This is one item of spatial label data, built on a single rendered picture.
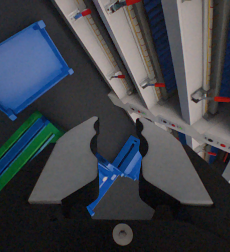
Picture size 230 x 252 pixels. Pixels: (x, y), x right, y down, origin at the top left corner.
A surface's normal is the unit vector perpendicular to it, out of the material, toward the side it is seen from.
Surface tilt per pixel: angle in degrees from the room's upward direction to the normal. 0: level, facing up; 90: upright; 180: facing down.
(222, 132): 90
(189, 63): 22
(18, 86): 0
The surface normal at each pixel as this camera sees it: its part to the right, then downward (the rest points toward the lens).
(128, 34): 0.40, 0.64
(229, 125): -0.44, -0.50
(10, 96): 0.66, 0.37
